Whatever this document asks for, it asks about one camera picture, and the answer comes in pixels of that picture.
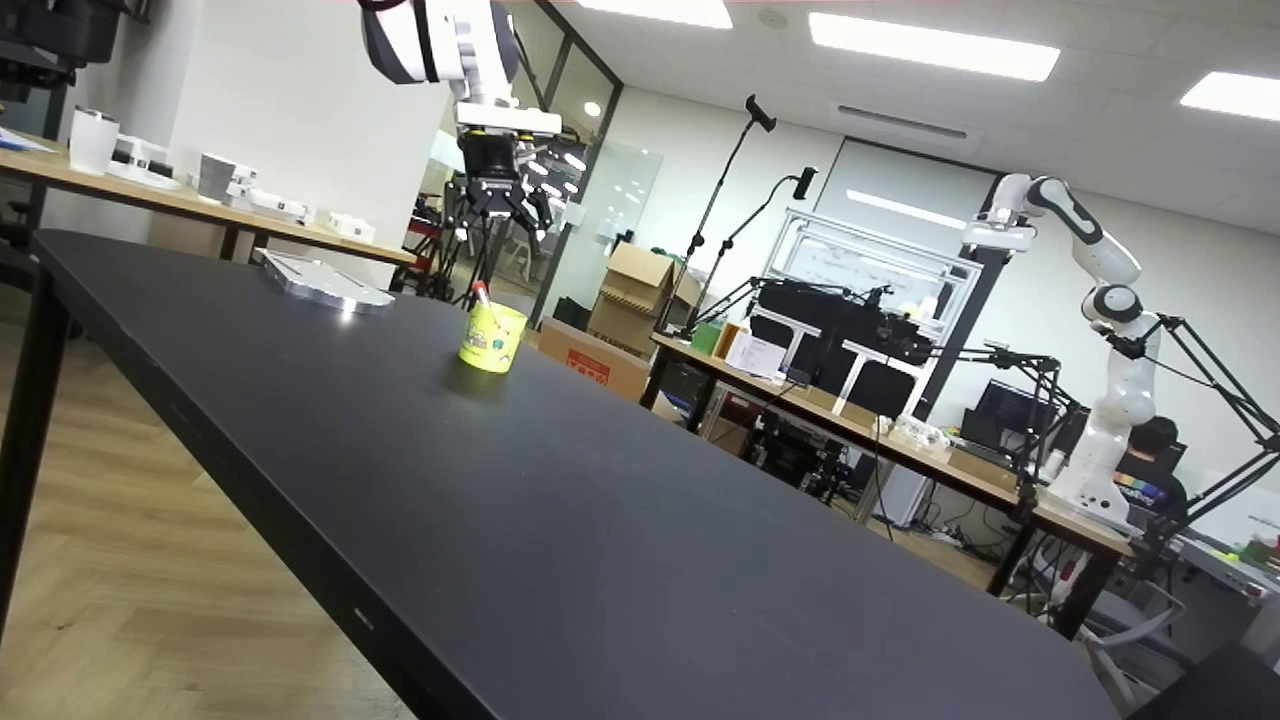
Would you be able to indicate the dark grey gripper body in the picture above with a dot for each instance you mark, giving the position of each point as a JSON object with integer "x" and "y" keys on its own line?
{"x": 506, "y": 165}

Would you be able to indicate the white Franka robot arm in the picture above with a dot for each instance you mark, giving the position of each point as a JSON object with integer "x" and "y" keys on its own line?
{"x": 466, "y": 55}

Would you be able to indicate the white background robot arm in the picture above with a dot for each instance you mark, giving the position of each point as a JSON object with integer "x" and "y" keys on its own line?
{"x": 1106, "y": 307}

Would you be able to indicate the yellow-green printed mug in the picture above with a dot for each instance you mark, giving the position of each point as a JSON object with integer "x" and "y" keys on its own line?
{"x": 492, "y": 340}

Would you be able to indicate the stacked plain cardboard boxes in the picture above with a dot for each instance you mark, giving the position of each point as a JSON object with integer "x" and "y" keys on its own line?
{"x": 634, "y": 292}

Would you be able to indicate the cardboard box with red label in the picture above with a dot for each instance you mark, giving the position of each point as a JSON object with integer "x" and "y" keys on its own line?
{"x": 592, "y": 359}

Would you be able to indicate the silver metal mounting plate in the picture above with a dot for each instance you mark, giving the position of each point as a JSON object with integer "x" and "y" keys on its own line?
{"x": 322, "y": 278}

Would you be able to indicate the white device box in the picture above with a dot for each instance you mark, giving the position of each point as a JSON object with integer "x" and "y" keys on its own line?
{"x": 227, "y": 177}

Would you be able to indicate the light wooden side desk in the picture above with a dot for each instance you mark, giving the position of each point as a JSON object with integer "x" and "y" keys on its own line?
{"x": 163, "y": 202}

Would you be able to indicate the long wooden desk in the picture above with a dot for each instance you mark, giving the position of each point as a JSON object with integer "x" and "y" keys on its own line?
{"x": 864, "y": 429}

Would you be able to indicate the white carton on desk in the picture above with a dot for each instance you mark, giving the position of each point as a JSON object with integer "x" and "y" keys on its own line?
{"x": 94, "y": 142}

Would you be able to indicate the small dark monitor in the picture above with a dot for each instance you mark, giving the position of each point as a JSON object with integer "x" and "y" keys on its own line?
{"x": 1020, "y": 420}

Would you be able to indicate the tall black camera stand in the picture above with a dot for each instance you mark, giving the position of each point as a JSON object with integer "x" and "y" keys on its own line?
{"x": 723, "y": 202}

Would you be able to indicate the white metal frame rack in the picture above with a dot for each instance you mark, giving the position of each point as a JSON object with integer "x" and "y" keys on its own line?
{"x": 864, "y": 263}

